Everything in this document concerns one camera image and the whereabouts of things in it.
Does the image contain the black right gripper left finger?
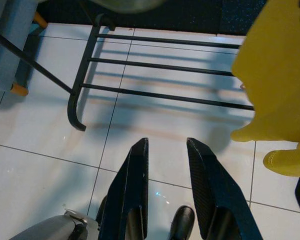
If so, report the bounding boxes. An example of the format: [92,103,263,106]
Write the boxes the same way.
[96,136,150,240]

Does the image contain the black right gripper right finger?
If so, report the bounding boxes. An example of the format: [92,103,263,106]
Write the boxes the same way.
[186,136,258,240]

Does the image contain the black carpet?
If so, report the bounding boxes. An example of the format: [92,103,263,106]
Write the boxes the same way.
[36,0,300,36]

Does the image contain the yellow garment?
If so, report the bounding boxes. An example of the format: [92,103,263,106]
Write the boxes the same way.
[229,0,300,178]

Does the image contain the grey upholstered ottoman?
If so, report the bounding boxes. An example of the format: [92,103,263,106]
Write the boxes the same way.
[0,0,49,97]

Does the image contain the silver robot leg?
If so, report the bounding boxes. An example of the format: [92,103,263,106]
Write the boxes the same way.
[8,209,101,240]

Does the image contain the black metal clothes rack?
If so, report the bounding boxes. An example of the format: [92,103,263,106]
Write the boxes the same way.
[0,13,256,133]

